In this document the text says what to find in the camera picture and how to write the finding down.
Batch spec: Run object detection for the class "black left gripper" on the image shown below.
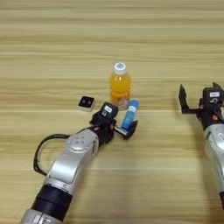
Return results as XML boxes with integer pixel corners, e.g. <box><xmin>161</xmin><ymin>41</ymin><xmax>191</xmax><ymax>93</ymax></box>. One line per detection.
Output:
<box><xmin>89</xmin><ymin>113</ymin><xmax>138</xmax><ymax>147</ymax></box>

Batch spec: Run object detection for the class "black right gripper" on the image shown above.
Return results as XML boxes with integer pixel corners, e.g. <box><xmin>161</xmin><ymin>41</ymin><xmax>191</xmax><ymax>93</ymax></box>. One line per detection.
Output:
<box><xmin>178</xmin><ymin>81</ymin><xmax>224</xmax><ymax>130</ymax></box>

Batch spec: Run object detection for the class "blue glue stick tube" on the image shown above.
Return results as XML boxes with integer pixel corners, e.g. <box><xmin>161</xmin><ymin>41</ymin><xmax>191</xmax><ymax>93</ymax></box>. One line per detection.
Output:
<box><xmin>120</xmin><ymin>100</ymin><xmax>141</xmax><ymax>131</ymax></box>

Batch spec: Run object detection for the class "orange juice bottle white cap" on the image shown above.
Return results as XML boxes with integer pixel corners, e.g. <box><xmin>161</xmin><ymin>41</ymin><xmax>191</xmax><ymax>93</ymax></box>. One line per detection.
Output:
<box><xmin>108</xmin><ymin>61</ymin><xmax>132</xmax><ymax>111</ymax></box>

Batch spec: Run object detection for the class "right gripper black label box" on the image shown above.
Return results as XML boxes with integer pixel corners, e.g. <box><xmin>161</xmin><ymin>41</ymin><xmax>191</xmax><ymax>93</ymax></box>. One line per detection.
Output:
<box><xmin>202</xmin><ymin>87</ymin><xmax>224</xmax><ymax>108</ymax></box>

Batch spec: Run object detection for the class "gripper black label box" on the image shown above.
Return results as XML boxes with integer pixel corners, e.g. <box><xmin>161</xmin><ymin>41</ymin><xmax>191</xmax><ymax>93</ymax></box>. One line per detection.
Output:
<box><xmin>99</xmin><ymin>101</ymin><xmax>120</xmax><ymax>121</ymax></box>
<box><xmin>202</xmin><ymin>87</ymin><xmax>224</xmax><ymax>108</ymax></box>

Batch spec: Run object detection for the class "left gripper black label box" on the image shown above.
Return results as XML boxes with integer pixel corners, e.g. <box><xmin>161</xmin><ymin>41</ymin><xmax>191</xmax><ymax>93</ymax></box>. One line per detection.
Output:
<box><xmin>99</xmin><ymin>101</ymin><xmax>120</xmax><ymax>121</ymax></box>

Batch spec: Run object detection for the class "small white cube black face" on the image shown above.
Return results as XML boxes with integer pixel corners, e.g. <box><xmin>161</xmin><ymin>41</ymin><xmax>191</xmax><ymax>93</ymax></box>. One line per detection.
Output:
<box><xmin>78</xmin><ymin>95</ymin><xmax>96</xmax><ymax>113</ymax></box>

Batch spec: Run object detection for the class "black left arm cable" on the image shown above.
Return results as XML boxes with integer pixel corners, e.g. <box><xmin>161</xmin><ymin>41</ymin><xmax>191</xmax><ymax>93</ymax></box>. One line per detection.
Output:
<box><xmin>32</xmin><ymin>125</ymin><xmax>95</xmax><ymax>177</ymax></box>

